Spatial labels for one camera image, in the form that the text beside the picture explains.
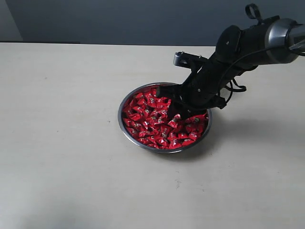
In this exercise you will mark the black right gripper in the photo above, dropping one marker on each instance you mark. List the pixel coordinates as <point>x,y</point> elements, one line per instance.
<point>195,94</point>

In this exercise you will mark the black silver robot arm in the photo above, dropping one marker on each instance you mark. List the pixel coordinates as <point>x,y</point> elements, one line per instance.
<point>275,41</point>

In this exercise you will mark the steel bowl of candies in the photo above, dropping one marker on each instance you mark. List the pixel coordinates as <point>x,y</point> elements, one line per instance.
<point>143,118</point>

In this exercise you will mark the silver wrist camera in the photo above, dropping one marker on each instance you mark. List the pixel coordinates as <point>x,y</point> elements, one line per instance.
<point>186,60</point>

